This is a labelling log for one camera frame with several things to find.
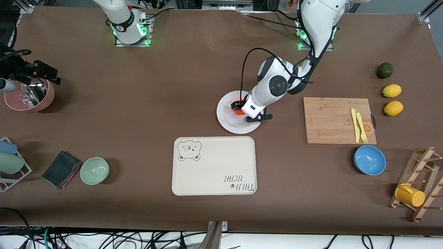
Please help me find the yellow mug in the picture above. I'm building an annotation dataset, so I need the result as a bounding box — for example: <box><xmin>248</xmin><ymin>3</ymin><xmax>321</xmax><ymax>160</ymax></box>
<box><xmin>395</xmin><ymin>183</ymin><xmax>426</xmax><ymax>208</ymax></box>

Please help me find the pale green bowl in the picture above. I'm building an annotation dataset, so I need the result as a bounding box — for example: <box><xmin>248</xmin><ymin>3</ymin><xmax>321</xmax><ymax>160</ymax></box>
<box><xmin>80</xmin><ymin>157</ymin><xmax>110</xmax><ymax>185</ymax></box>

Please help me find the white wire cup rack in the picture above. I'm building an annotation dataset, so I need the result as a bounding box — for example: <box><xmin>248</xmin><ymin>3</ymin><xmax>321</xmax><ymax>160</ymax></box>
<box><xmin>0</xmin><ymin>137</ymin><xmax>32</xmax><ymax>193</ymax></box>

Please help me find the black base cable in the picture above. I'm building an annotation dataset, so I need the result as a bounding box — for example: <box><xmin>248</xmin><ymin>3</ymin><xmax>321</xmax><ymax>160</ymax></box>
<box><xmin>138</xmin><ymin>8</ymin><xmax>171</xmax><ymax>22</ymax></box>
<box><xmin>242</xmin><ymin>13</ymin><xmax>307</xmax><ymax>31</ymax></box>

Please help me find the black right base cable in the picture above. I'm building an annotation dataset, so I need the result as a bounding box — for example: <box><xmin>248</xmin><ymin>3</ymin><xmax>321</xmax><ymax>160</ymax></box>
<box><xmin>138</xmin><ymin>8</ymin><xmax>171</xmax><ymax>22</ymax></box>

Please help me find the steel cup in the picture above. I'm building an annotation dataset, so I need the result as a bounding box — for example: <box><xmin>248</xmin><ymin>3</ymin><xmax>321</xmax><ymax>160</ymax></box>
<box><xmin>21</xmin><ymin>78</ymin><xmax>48</xmax><ymax>106</ymax></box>

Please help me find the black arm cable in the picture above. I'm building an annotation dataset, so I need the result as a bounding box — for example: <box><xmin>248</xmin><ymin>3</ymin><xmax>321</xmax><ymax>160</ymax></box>
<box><xmin>0</xmin><ymin>41</ymin><xmax>31</xmax><ymax>58</ymax></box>
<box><xmin>240</xmin><ymin>48</ymin><xmax>300</xmax><ymax>101</ymax></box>

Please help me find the blue bowl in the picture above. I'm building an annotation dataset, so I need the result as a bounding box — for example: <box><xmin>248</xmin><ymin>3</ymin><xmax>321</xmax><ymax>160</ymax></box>
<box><xmin>353</xmin><ymin>145</ymin><xmax>387</xmax><ymax>176</ymax></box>

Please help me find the dark green avocado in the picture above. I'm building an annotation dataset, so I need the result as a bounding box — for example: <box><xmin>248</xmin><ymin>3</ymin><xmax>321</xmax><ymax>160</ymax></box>
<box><xmin>377</xmin><ymin>62</ymin><xmax>394</xmax><ymax>79</ymax></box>

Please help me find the pale green cup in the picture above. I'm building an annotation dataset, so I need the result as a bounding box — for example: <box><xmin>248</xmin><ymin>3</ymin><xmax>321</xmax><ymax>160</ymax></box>
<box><xmin>0</xmin><ymin>152</ymin><xmax>25</xmax><ymax>175</ymax></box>

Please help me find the dark grey folded cloth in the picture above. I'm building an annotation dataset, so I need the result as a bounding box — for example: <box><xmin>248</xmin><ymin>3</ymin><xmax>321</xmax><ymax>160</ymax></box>
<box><xmin>42</xmin><ymin>150</ymin><xmax>83</xmax><ymax>189</ymax></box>

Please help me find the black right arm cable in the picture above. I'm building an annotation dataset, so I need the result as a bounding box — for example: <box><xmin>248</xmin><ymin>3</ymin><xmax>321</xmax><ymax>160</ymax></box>
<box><xmin>0</xmin><ymin>41</ymin><xmax>31</xmax><ymax>58</ymax></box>

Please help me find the cream bear print tray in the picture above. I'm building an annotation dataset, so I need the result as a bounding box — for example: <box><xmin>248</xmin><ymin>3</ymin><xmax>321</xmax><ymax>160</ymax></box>
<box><xmin>172</xmin><ymin>136</ymin><xmax>257</xmax><ymax>196</ymax></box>

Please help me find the blue cup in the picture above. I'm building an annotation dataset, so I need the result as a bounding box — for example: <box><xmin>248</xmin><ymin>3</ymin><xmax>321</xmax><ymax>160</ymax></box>
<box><xmin>0</xmin><ymin>140</ymin><xmax>18</xmax><ymax>155</ymax></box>

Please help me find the wooden mug rack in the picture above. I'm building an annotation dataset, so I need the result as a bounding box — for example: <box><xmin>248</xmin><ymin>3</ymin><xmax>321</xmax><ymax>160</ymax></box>
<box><xmin>389</xmin><ymin>146</ymin><xmax>443</xmax><ymax>223</ymax></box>

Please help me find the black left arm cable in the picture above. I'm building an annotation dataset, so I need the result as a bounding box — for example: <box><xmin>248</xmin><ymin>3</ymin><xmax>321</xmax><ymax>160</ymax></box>
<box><xmin>240</xmin><ymin>48</ymin><xmax>300</xmax><ymax>101</ymax></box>

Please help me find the wooden cutting board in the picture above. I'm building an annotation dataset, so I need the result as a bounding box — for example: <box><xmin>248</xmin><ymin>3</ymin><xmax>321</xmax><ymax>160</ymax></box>
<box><xmin>303</xmin><ymin>97</ymin><xmax>377</xmax><ymax>145</ymax></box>

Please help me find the white round plate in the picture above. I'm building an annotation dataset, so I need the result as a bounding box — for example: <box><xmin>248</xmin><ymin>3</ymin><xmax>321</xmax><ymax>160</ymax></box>
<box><xmin>217</xmin><ymin>90</ymin><xmax>264</xmax><ymax>135</ymax></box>

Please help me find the black floor cable bundle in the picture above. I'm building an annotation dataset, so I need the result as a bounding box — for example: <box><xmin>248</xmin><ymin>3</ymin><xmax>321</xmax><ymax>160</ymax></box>
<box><xmin>0</xmin><ymin>207</ymin><xmax>395</xmax><ymax>249</ymax></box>

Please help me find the yellow plastic knife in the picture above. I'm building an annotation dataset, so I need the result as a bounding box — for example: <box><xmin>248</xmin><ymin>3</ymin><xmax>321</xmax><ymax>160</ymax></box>
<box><xmin>351</xmin><ymin>108</ymin><xmax>361</xmax><ymax>143</ymax></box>

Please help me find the aluminium frame profile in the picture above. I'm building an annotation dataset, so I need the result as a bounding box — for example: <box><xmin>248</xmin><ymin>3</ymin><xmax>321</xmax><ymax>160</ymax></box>
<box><xmin>14</xmin><ymin>0</ymin><xmax>35</xmax><ymax>14</ymax></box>
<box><xmin>417</xmin><ymin>0</ymin><xmax>443</xmax><ymax>24</ymax></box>

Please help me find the yellow plastic fork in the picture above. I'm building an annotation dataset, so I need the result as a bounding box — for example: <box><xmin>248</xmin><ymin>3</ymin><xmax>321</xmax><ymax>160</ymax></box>
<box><xmin>356</xmin><ymin>112</ymin><xmax>369</xmax><ymax>144</ymax></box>

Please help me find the black left base cable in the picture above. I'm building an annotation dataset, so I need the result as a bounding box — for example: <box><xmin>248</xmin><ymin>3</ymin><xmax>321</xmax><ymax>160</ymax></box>
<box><xmin>242</xmin><ymin>13</ymin><xmax>307</xmax><ymax>31</ymax></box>

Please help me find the pink bowl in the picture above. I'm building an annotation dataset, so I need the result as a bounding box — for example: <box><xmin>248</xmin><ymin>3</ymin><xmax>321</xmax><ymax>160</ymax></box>
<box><xmin>4</xmin><ymin>79</ymin><xmax>55</xmax><ymax>112</ymax></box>

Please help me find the metal table edge bracket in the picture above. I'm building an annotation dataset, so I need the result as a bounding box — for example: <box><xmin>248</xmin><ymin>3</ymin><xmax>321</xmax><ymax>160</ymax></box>
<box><xmin>198</xmin><ymin>221</ymin><xmax>228</xmax><ymax>249</ymax></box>

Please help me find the yellow lemon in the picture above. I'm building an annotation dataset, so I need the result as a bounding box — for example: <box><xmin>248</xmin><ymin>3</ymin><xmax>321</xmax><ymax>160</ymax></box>
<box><xmin>383</xmin><ymin>101</ymin><xmax>404</xmax><ymax>117</ymax></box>
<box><xmin>382</xmin><ymin>84</ymin><xmax>402</xmax><ymax>98</ymax></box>

